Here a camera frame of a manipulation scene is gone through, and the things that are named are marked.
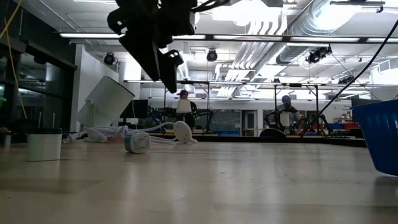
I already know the blue plastic basket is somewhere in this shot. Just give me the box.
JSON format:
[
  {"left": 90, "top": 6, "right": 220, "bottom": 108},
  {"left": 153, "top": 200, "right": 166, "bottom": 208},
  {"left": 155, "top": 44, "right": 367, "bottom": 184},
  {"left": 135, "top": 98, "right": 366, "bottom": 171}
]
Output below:
[{"left": 350, "top": 99, "right": 398, "bottom": 177}]

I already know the white charger with black top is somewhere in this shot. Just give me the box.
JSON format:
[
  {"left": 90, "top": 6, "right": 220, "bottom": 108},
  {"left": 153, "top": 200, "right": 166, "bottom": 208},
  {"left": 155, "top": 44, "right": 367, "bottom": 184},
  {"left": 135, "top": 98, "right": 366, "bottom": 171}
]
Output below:
[{"left": 25, "top": 113, "right": 63, "bottom": 162}]

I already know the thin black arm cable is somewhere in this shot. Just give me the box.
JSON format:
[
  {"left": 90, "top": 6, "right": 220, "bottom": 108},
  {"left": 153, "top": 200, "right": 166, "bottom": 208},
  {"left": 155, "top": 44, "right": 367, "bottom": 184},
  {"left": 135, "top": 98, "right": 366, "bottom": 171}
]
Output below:
[{"left": 300, "top": 19, "right": 398, "bottom": 137}]

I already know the person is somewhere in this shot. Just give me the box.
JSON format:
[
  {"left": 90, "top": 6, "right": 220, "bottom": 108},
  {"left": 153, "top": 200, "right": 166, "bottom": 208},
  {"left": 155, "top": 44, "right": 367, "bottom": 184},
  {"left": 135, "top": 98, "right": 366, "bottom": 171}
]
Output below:
[
  {"left": 175, "top": 89, "right": 200, "bottom": 131},
  {"left": 273, "top": 95, "right": 303, "bottom": 135}
]

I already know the black computer monitor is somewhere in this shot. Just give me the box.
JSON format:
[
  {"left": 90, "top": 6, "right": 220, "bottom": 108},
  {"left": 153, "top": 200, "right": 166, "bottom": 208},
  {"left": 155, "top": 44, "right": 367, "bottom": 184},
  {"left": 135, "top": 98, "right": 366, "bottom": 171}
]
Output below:
[{"left": 119, "top": 99, "right": 149, "bottom": 119}]

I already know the long ceiling light bar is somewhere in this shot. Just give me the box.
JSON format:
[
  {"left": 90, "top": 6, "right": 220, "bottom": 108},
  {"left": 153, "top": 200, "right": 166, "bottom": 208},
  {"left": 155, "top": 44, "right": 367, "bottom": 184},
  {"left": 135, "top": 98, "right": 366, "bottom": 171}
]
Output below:
[{"left": 58, "top": 32, "right": 398, "bottom": 44}]

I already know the black left camera cable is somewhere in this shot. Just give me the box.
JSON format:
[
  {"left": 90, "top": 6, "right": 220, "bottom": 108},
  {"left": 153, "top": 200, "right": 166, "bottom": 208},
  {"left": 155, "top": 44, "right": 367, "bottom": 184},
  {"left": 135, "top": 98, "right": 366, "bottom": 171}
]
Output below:
[{"left": 191, "top": 0, "right": 231, "bottom": 14}]

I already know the yellow hanging cable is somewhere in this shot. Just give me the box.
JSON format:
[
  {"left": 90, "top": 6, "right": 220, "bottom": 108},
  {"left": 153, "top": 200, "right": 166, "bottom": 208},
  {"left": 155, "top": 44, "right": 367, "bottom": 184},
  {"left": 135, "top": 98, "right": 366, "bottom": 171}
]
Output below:
[{"left": 0, "top": 0, "right": 28, "bottom": 119}]

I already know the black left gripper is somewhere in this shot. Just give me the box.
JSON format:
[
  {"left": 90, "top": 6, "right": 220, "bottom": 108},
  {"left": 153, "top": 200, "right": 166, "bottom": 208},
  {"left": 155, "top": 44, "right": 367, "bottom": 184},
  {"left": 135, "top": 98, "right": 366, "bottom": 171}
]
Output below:
[{"left": 107, "top": 0, "right": 198, "bottom": 94}]

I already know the teal and white charger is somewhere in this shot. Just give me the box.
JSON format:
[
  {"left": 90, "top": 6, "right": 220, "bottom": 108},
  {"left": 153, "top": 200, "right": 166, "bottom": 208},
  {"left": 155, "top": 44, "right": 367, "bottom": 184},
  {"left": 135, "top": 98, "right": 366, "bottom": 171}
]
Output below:
[{"left": 124, "top": 131, "right": 152, "bottom": 154}]

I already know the black aluminium table frame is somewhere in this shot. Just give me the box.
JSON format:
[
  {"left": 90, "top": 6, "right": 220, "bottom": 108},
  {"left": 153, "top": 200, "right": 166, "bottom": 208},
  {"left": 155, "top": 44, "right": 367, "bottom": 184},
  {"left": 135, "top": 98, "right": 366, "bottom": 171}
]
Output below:
[{"left": 149, "top": 133, "right": 368, "bottom": 149}]

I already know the black metal rig frame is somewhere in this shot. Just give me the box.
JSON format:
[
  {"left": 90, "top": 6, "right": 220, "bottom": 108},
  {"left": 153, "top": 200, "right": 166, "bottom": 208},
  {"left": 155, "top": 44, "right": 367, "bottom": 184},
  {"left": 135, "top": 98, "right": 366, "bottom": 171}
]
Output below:
[
  {"left": 161, "top": 80, "right": 212, "bottom": 134},
  {"left": 273, "top": 82, "right": 320, "bottom": 131}
]

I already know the white power cable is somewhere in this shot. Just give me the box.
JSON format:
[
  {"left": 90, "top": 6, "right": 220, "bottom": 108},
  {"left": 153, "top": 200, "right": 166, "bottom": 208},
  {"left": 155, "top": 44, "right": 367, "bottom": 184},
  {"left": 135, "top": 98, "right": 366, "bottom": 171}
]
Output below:
[{"left": 63, "top": 121, "right": 199, "bottom": 146}]

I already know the silver spiral ventilation duct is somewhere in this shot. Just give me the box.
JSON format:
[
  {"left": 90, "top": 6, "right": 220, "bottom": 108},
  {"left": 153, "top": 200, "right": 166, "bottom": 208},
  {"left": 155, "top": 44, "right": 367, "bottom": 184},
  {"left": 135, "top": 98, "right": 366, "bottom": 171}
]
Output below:
[{"left": 275, "top": 0, "right": 355, "bottom": 65}]

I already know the black ceiling spotlight cluster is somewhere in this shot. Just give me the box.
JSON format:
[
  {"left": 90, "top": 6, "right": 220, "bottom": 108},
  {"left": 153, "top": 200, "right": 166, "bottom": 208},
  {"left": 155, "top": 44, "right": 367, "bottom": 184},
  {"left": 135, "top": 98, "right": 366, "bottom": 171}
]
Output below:
[{"left": 306, "top": 45, "right": 333, "bottom": 65}]

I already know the white oval cable adapter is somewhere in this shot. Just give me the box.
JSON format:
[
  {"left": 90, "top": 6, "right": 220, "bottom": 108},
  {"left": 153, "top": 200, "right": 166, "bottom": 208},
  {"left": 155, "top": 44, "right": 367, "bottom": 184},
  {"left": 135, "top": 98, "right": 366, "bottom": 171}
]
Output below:
[{"left": 173, "top": 120, "right": 193, "bottom": 144}]

